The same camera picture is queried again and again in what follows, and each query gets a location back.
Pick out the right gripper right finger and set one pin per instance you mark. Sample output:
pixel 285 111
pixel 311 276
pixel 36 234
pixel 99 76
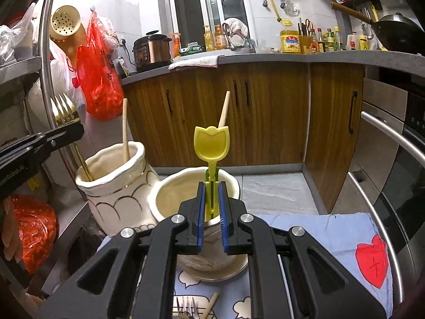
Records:
pixel 291 274

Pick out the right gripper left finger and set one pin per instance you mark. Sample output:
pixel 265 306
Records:
pixel 133 275

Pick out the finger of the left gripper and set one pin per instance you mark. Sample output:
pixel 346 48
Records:
pixel 27 153

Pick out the steel fork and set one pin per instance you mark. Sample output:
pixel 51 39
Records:
pixel 184 308

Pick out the gold fork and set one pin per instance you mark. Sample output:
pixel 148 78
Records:
pixel 66 112

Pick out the thin wooden chopstick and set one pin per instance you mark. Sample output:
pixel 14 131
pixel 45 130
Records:
pixel 126 152

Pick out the yellow plastic training chopstick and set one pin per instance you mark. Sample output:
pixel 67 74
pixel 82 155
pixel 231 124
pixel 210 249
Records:
pixel 211 145

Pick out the wooden kitchen cabinets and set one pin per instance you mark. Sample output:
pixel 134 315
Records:
pixel 280 113

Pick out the person's left hand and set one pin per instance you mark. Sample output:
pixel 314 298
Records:
pixel 10 234

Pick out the red bag on shelf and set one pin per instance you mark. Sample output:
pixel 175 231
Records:
pixel 38 225

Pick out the blue cartoon cloth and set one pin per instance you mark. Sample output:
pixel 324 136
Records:
pixel 291 275

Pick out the white floral ceramic utensil holder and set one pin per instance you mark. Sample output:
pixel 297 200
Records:
pixel 131 195

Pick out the red plastic bag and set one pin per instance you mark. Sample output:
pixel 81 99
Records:
pixel 97 75

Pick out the yellow perforated scoop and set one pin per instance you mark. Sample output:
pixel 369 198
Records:
pixel 67 31

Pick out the built-in oven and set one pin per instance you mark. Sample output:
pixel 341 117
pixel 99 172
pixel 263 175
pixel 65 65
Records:
pixel 386 175

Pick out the electric pressure cooker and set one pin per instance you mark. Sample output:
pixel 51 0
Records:
pixel 152 51

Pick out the white dish towel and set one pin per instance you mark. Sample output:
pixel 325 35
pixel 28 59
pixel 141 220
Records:
pixel 204 61

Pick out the yellow oil tub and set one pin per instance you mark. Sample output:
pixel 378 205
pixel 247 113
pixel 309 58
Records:
pixel 290 41

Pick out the black wok with handle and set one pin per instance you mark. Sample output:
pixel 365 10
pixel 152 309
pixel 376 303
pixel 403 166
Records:
pixel 395 31

